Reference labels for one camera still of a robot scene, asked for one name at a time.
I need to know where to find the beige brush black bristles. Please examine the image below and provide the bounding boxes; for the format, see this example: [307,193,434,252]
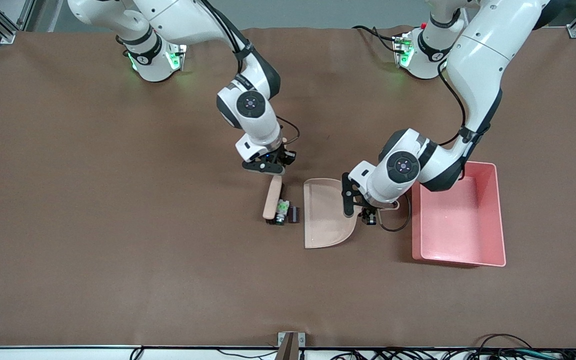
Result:
[262,175,285,225]

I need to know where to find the beige plastic dustpan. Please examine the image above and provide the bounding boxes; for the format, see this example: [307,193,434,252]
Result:
[303,178,400,249]

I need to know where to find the small white push-button switch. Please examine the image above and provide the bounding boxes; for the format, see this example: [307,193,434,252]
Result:
[274,199,291,226]

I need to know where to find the pink plastic bin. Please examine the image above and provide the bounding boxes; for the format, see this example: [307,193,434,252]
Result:
[411,161,507,268]

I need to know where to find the brown table cover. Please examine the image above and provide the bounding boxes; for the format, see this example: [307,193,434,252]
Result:
[0,25,576,349]

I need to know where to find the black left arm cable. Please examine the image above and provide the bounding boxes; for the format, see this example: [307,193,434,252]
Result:
[377,59,470,234]

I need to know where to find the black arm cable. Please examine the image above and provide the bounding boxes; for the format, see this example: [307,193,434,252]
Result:
[202,0,301,147]
[377,59,470,234]

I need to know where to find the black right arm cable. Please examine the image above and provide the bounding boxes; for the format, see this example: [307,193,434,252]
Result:
[202,0,301,147]

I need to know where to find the metal table edge bracket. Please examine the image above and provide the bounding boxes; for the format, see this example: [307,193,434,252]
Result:
[276,332,306,360]

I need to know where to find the black left base cable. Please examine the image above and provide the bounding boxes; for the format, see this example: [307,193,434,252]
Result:
[352,25,399,53]

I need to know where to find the black cable bundle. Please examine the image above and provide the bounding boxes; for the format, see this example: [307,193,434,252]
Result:
[328,333,576,360]

